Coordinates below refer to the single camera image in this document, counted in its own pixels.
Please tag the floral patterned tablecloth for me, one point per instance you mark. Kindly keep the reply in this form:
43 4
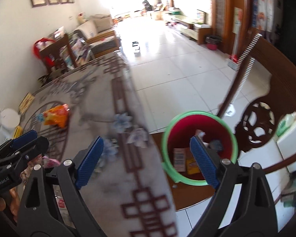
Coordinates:
110 174

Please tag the yellow black small container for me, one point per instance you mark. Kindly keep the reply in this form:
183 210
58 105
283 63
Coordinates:
18 132

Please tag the broom and dustpan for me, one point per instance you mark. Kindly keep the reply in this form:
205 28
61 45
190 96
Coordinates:
232 61

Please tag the red floor trash bin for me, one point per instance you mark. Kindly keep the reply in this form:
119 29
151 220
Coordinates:
212 42

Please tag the white refrigerator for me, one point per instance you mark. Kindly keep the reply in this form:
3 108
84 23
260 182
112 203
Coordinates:
286 135

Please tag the green red trash bucket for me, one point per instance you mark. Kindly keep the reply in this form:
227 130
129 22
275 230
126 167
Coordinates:
209 140

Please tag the orange snack bag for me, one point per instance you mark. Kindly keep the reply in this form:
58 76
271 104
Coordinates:
55 116

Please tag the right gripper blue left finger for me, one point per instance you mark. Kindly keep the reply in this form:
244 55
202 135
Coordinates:
86 161

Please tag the yellow patterned book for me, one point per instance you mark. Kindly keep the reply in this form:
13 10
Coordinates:
25 103

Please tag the sofa with cushions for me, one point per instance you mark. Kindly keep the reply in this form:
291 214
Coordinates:
99 34

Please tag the yellow snack box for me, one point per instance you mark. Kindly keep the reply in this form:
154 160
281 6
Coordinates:
191 165

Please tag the left hand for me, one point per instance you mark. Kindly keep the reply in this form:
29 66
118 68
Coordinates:
11 200

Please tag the pink plastic wrapper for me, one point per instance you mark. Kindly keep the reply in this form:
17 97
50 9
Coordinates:
48 162

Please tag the carved wooden chair near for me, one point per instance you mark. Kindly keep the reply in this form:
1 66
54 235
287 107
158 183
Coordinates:
257 125

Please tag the white desk lamp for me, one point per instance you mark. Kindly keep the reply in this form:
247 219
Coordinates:
9 120

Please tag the low tv cabinet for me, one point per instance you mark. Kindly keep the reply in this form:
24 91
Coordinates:
188 27

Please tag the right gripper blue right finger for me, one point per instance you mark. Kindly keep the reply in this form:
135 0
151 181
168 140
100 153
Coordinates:
207 165

